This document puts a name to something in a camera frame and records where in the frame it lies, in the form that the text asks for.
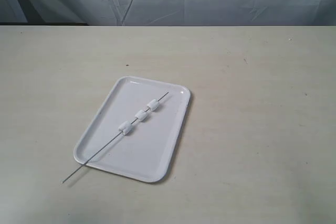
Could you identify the thin metal skewer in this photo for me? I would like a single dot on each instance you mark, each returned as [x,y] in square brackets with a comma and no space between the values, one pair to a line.
[100,150]

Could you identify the white foam piece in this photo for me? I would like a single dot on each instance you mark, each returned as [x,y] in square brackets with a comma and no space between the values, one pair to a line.
[141,115]
[153,105]
[125,127]

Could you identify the white rectangular plastic tray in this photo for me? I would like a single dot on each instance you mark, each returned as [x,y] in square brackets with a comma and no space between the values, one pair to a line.
[145,152]

